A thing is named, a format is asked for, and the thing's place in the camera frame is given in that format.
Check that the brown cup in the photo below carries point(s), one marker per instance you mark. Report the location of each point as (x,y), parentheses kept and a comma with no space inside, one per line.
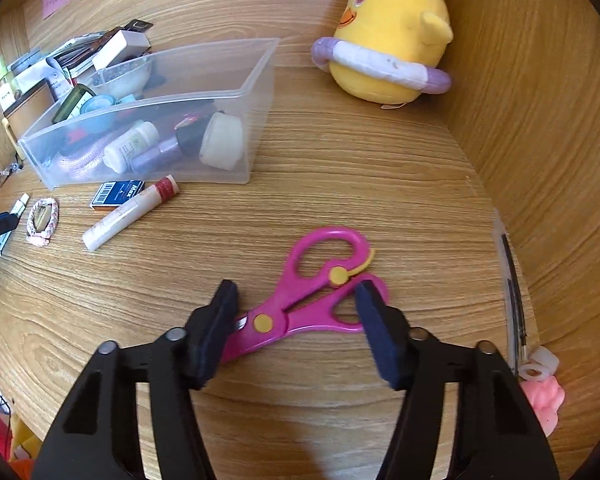
(27,110)

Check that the yellow printed cloth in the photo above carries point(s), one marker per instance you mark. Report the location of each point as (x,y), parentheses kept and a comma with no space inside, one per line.
(25,440)

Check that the white box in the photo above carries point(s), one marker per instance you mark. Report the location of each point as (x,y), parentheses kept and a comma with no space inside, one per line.
(120,47)

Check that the clear plastic bin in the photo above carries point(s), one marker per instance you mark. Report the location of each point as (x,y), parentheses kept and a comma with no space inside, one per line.
(250,110)

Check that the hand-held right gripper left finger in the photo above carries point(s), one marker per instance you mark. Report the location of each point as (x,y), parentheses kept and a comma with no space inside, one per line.
(215,340)

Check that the pink pig toy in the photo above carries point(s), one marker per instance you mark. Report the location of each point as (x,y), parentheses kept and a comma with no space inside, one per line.
(545,395)

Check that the blue tape roll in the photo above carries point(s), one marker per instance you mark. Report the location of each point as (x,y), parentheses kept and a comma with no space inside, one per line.
(96,107)

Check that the pile of cards and booklets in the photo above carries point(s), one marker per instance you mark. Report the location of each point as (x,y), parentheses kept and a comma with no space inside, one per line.
(75,52)

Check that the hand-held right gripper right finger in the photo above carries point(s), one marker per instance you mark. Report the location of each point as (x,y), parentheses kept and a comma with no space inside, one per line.
(380,340)

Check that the lip balm stick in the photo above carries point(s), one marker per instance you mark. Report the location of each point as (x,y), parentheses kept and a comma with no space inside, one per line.
(130,212)

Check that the yellow chick plush toy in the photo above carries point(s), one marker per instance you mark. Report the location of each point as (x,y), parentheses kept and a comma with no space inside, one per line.
(395,40)

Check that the black pen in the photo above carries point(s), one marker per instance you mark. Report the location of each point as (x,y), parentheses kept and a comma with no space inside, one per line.
(514,300)

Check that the white bandage roll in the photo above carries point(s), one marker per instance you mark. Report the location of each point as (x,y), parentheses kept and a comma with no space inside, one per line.
(222,140)

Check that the pink scissors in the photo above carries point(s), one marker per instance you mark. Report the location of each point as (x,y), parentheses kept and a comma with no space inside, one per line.
(310,280)

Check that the green capped bottle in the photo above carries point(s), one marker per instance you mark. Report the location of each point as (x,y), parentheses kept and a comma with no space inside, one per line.
(5,82)

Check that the blue staple box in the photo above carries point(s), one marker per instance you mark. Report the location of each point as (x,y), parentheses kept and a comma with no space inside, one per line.
(117,194)

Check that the white pill bottle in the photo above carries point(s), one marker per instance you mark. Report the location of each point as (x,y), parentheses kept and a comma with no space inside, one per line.
(130,145)

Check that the green spray bottle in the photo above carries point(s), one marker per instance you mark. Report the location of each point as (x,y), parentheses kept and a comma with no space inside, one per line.
(72,105)

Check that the white small tube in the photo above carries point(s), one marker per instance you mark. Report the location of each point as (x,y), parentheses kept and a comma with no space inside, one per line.
(12,225)

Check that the clear glass bowl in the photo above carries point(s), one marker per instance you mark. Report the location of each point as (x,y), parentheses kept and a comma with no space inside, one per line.
(125,75)

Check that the purple and grey marker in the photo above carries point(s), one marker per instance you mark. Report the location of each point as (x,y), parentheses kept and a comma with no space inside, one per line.
(165,152)

